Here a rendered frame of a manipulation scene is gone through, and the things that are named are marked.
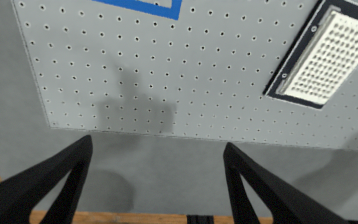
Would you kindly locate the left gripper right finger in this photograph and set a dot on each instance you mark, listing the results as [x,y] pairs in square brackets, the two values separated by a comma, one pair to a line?
[287,204]

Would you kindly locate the blue tape outline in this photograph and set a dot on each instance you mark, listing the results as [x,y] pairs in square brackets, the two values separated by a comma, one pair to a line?
[172,13]

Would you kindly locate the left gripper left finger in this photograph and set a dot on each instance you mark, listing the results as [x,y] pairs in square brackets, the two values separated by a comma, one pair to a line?
[20,193]

